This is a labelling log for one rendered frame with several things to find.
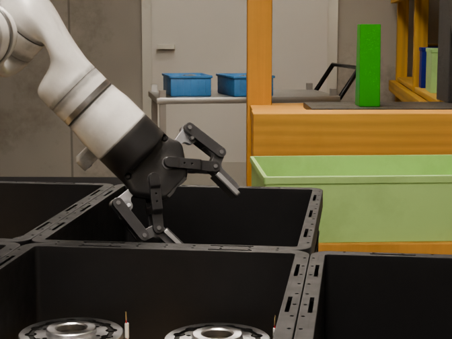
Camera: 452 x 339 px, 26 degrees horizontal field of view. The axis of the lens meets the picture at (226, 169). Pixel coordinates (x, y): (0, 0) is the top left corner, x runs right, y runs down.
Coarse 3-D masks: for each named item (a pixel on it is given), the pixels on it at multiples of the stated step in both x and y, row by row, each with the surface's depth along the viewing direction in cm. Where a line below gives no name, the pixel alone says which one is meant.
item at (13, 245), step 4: (0, 244) 102; (4, 244) 102; (8, 244) 102; (12, 244) 102; (16, 244) 102; (0, 248) 102; (4, 248) 100; (8, 248) 100; (12, 248) 100; (16, 248) 101; (0, 252) 98; (4, 252) 98; (8, 252) 98; (0, 256) 97; (4, 256) 97
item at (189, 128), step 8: (184, 128) 115; (192, 128) 115; (200, 136) 115; (208, 136) 115; (200, 144) 116; (208, 144) 115; (216, 144) 116; (208, 152) 117; (216, 152) 115; (224, 152) 116
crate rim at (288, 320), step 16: (16, 256) 97; (224, 256) 99; (240, 256) 99; (256, 256) 99; (272, 256) 99; (288, 256) 98; (304, 256) 97; (0, 272) 92; (304, 272) 90; (288, 288) 85; (288, 320) 76; (288, 336) 72
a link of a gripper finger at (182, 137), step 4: (180, 132) 115; (184, 132) 115; (180, 136) 115; (184, 136) 115; (188, 136) 115; (192, 136) 115; (176, 140) 115; (180, 140) 115; (184, 140) 115; (188, 140) 115; (192, 140) 115; (188, 144) 116
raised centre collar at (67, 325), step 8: (72, 320) 97; (80, 320) 97; (48, 328) 94; (56, 328) 95; (64, 328) 96; (72, 328) 96; (80, 328) 96; (88, 328) 94; (48, 336) 93; (56, 336) 92; (64, 336) 92; (72, 336) 92; (80, 336) 92; (88, 336) 93
